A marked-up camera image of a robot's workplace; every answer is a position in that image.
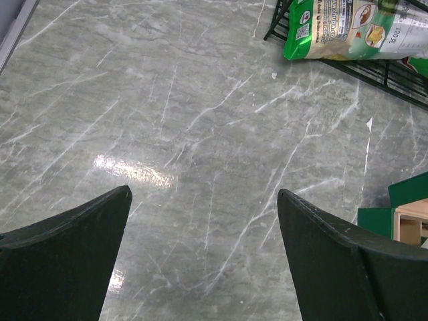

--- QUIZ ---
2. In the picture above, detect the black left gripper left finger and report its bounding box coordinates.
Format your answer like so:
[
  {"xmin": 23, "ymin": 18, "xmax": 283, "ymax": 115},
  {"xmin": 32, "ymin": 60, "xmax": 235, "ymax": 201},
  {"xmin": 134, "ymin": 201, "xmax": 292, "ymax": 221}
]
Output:
[{"xmin": 1, "ymin": 185, "xmax": 132, "ymax": 320}]

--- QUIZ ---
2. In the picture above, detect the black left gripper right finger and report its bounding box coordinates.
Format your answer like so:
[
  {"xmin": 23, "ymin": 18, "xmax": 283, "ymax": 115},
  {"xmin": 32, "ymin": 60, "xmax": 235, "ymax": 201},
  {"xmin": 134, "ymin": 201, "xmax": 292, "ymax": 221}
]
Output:
[{"xmin": 277, "ymin": 189, "xmax": 427, "ymax": 320}]

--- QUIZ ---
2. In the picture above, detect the green jewelry box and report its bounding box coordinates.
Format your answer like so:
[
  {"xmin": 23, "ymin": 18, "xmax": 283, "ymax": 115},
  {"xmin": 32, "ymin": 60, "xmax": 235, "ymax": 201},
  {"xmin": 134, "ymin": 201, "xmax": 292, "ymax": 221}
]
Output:
[{"xmin": 357, "ymin": 173, "xmax": 427, "ymax": 249}]

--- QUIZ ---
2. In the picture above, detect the small green snack packet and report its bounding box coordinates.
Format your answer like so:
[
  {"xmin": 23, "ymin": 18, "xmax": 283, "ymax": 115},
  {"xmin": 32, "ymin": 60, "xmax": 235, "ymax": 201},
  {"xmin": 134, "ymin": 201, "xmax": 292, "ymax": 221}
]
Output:
[{"xmin": 401, "ymin": 57, "xmax": 428, "ymax": 78}]

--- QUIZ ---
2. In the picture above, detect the green snack bag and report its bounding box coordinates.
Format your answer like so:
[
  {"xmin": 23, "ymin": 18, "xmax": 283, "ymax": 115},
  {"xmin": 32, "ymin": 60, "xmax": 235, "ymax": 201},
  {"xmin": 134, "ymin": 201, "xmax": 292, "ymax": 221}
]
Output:
[{"xmin": 284, "ymin": 0, "xmax": 427, "ymax": 61}]

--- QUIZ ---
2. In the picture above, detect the black wire rack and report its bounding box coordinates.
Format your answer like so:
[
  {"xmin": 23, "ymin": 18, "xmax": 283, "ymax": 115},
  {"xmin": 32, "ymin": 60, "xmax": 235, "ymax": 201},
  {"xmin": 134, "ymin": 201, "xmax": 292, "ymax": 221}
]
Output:
[{"xmin": 264, "ymin": 0, "xmax": 427, "ymax": 110}]

